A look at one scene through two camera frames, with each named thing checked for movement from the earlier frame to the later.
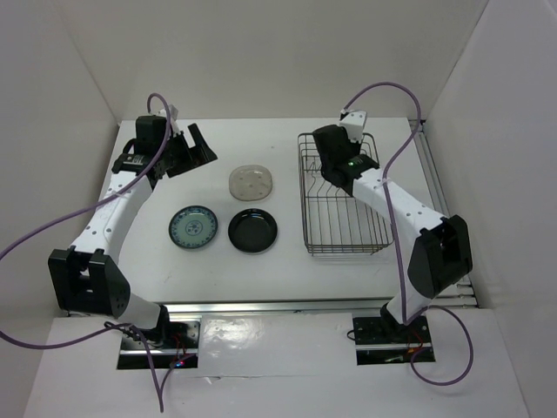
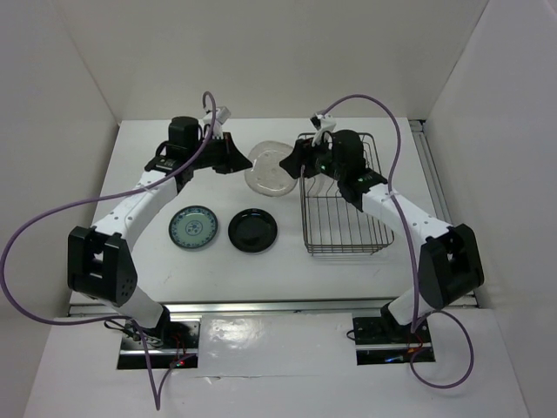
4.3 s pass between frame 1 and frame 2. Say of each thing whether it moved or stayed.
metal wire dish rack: stayed
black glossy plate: stayed
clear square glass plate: moved
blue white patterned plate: stayed
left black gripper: moved
